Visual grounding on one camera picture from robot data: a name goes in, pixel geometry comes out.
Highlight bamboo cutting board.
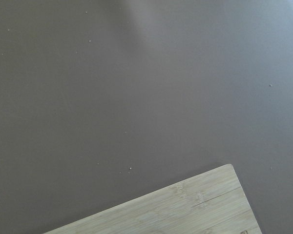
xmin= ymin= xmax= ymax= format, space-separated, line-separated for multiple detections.
xmin=53 ymin=164 xmax=261 ymax=234

